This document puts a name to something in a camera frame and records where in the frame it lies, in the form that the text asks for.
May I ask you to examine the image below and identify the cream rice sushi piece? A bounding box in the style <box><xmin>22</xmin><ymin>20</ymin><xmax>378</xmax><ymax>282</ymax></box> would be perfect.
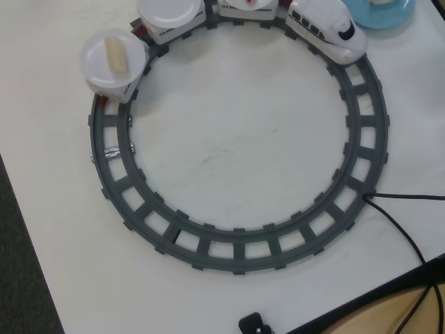
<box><xmin>105</xmin><ymin>37</ymin><xmax>129</xmax><ymax>76</ymax></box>

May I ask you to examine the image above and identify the white Shinkansen toy locomotive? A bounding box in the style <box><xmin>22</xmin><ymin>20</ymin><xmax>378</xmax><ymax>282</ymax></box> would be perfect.
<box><xmin>285</xmin><ymin>0</ymin><xmax>368</xmax><ymax>65</ymax></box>

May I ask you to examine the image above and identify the blue round dish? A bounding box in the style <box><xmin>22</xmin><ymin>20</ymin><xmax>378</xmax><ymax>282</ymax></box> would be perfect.
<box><xmin>342</xmin><ymin>0</ymin><xmax>416</xmax><ymax>29</ymax></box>

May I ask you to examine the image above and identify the grey circular toy train track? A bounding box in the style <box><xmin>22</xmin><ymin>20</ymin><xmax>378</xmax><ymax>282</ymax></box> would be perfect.
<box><xmin>86</xmin><ymin>10</ymin><xmax>391</xmax><ymax>278</ymax></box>

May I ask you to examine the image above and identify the black plug adapter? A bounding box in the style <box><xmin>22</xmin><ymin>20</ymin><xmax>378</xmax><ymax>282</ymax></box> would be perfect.
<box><xmin>238</xmin><ymin>312</ymin><xmax>275</xmax><ymax>334</ymax></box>

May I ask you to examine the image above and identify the black cable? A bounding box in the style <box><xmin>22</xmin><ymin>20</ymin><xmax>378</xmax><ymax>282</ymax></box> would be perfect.
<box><xmin>361</xmin><ymin>193</ymin><xmax>445</xmax><ymax>334</ymax></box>

